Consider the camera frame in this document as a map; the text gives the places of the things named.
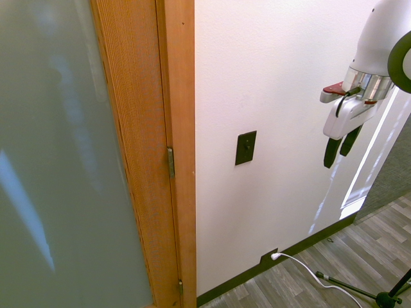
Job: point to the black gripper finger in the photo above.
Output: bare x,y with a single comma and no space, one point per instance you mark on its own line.
330,152
349,142

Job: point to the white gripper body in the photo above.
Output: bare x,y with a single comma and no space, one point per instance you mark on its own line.
343,118

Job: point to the narrow bright glass sidelight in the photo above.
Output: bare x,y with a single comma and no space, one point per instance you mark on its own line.
369,160

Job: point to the black baseboard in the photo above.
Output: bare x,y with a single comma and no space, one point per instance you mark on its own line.
289,250

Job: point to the white power plug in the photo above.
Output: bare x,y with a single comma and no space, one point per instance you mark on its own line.
275,256

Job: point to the black tripod stand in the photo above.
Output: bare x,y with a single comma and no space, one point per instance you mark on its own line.
385,296

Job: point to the large metal door hinge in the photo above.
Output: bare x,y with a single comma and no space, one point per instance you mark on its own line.
171,162

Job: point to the small metal door hinge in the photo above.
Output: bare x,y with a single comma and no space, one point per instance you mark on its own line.
180,286

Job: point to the wooden door with frosted glass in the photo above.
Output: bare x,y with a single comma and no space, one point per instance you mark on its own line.
64,144

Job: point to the red and grey wrist camera mount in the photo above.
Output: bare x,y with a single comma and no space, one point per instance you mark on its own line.
330,91

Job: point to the dark light switch plate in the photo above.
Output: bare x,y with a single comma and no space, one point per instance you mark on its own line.
241,154

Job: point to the wooden door frame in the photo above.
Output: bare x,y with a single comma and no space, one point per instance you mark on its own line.
183,128

